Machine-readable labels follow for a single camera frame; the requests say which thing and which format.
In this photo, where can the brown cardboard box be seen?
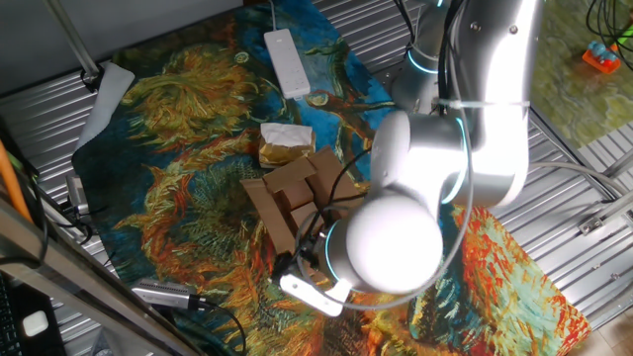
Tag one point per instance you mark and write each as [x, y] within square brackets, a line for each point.
[277, 212]

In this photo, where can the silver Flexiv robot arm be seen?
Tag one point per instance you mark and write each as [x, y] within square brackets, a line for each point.
[494, 123]

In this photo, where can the gold and white tissue pack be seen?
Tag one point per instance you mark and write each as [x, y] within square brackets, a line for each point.
[287, 136]

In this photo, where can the white power strip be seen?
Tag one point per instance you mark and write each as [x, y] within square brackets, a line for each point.
[289, 64]

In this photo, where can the sunflower painting cloth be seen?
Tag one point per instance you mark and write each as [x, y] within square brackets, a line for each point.
[188, 148]

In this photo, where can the green patterned mat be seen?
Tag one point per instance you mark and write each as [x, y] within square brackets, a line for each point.
[593, 99]

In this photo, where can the metal tripod pole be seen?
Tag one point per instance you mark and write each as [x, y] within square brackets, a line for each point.
[69, 29]

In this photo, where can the orange toy block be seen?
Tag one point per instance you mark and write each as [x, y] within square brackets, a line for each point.
[598, 64]

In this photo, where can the blue toy piece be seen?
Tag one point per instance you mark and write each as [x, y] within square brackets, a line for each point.
[601, 50]

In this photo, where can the white rounded device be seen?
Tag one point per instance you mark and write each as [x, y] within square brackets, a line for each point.
[35, 324]

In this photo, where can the green plastic stick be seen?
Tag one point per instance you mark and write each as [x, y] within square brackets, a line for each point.
[625, 34]

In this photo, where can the black keyboard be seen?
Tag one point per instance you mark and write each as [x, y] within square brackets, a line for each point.
[6, 321]

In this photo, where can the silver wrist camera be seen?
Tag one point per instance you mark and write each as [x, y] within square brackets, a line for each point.
[311, 296]

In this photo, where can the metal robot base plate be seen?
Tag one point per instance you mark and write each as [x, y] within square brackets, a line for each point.
[390, 81]

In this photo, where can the aluminium frame beam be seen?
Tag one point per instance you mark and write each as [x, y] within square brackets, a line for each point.
[49, 257]

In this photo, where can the aluminium rail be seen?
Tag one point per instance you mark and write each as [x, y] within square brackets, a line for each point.
[608, 212]
[620, 165]

